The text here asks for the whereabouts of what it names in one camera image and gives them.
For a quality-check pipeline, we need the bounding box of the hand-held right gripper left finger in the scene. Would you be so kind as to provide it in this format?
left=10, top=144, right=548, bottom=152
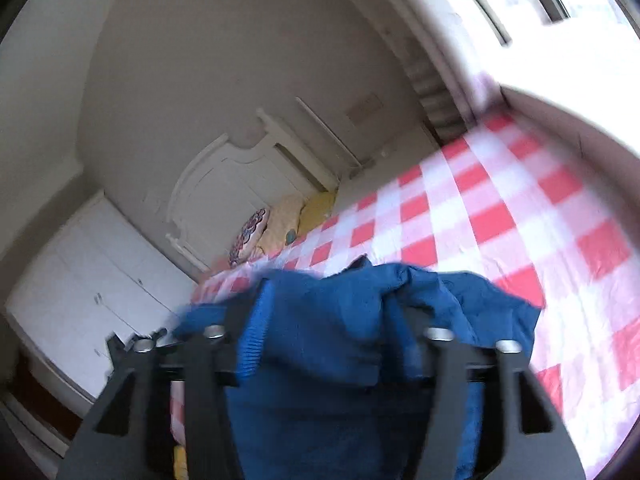
left=55, top=280, right=273, bottom=480

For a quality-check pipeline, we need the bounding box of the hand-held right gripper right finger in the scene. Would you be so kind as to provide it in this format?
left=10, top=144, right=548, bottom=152
left=395, top=305, right=587, bottom=480

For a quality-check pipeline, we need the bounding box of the blue quilted jacket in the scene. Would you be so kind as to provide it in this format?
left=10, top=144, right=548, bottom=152
left=172, top=255, right=543, bottom=480

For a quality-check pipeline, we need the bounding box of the colourful patterned pillow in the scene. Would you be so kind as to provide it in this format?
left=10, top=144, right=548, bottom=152
left=229, top=208, right=271, bottom=267

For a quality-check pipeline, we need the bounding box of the cream pillow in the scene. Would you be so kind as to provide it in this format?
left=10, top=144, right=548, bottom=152
left=257, top=195, right=306, bottom=258

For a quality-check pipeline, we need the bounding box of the yellow pillow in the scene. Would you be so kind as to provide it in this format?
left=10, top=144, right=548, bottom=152
left=297, top=191, right=337, bottom=236

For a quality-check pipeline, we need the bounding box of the white wooden headboard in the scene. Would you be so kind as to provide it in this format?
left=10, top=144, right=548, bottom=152
left=165, top=107, right=341, bottom=271

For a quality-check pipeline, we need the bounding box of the red white checked blanket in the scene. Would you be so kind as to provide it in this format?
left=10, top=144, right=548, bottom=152
left=170, top=112, right=640, bottom=480

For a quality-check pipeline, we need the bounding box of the white wardrobe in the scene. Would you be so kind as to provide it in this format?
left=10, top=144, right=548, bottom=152
left=5, top=192, right=201, bottom=401

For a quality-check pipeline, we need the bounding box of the white nightstand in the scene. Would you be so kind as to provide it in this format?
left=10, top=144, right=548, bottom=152
left=335, top=125, right=443, bottom=211

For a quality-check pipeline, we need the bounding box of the white slim lamp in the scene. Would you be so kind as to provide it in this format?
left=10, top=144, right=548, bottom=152
left=295, top=96, right=363, bottom=168

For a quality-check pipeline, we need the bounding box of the printed curtain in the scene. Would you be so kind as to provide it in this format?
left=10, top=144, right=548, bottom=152
left=350, top=0, right=501, bottom=141

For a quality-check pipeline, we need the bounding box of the window sill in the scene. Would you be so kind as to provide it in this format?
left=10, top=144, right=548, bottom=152
left=500, top=20, right=640, bottom=161

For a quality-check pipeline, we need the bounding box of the wall socket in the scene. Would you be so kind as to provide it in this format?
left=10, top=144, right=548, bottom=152
left=345, top=95, right=386, bottom=126

